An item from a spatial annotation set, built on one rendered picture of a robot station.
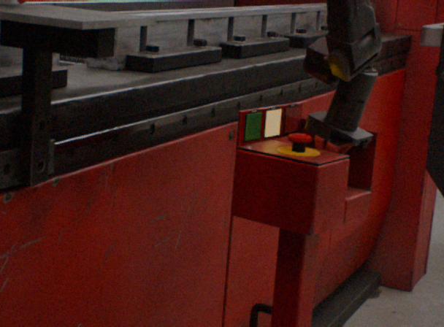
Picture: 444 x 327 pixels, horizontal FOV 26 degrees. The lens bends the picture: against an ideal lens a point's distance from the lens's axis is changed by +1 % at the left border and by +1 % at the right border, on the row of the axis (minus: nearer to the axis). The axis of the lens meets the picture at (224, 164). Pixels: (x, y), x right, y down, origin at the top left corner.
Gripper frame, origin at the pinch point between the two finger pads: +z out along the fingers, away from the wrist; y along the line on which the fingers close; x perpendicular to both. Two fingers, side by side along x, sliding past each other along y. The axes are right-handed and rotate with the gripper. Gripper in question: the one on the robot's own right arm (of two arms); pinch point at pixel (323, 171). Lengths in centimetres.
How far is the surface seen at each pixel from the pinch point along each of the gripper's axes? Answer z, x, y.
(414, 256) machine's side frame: 72, -155, 26
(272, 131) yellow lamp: -4.0, 5.2, 9.2
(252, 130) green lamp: -4.9, 11.7, 9.5
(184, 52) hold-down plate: -8.0, 1.6, 34.2
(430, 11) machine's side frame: -6, -155, 54
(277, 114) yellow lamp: -6.9, 4.0, 10.0
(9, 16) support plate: -24, 66, 15
